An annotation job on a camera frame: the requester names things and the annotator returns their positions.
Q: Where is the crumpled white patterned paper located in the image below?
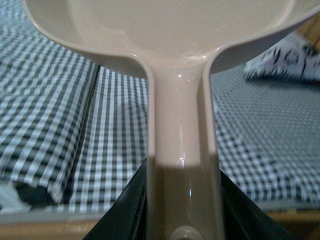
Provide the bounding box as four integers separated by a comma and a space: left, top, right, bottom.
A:
243, 31, 320, 82

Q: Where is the beige plastic dustpan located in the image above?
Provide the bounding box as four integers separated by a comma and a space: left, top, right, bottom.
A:
22, 0, 320, 240

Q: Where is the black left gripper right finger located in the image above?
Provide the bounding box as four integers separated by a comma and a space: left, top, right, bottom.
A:
220, 172, 297, 240

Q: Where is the black white gingham cloth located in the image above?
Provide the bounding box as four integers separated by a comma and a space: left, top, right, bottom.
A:
0, 0, 320, 213

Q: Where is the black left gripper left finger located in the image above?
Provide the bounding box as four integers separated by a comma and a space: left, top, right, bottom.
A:
84, 160, 147, 240

